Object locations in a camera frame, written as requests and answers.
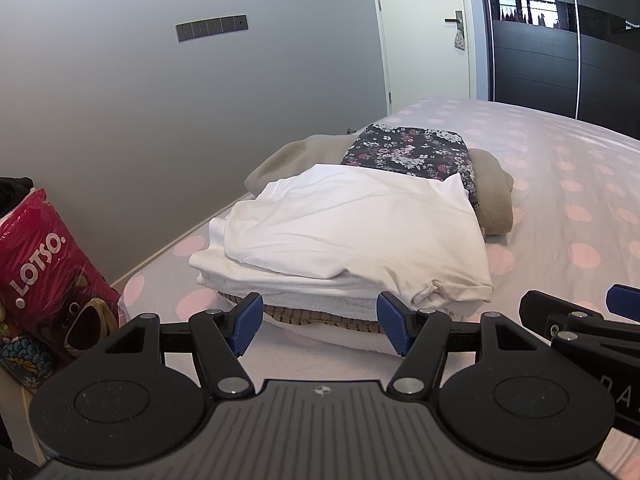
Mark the black cloth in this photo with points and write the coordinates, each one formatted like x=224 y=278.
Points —
x=12 y=192

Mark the white door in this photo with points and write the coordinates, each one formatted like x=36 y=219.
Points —
x=420 y=60

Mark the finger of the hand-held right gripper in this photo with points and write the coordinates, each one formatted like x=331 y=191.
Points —
x=537 y=307
x=625 y=300

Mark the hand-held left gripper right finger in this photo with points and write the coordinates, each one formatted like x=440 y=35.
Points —
x=392 y=323

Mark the red printed plastic bag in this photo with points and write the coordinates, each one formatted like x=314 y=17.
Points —
x=40 y=270

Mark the blue patterned pouch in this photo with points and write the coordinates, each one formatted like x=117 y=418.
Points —
x=25 y=360

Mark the dark floral folded cloth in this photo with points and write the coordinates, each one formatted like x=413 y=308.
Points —
x=410 y=150

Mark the bed with pink-dotted sheet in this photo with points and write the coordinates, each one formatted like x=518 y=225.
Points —
x=575 y=170

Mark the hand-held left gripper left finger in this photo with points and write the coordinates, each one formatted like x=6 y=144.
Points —
x=247 y=323

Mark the white t-shirt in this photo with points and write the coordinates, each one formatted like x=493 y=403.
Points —
x=350 y=225

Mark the small hanging pouch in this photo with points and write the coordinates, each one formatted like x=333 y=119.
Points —
x=459 y=41

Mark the black sliding wardrobe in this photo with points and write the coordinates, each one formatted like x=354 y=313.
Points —
x=530 y=60

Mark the grey wall switch panel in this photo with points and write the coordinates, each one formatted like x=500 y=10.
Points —
x=210 y=27

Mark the beige folded blanket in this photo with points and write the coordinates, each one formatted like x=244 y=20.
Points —
x=300 y=155

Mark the brown striped folded cloth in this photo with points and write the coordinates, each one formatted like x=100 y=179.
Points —
x=310 y=315

